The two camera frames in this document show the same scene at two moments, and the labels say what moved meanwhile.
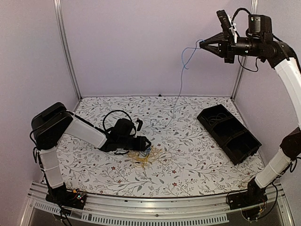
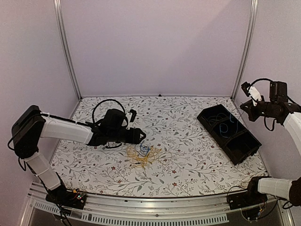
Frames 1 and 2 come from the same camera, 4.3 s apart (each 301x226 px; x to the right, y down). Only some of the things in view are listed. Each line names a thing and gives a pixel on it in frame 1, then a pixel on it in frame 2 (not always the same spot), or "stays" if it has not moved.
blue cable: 182,73 to 230,117
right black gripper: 227,46 to 249,110
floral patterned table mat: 182,159 stays
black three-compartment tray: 238,142 stays
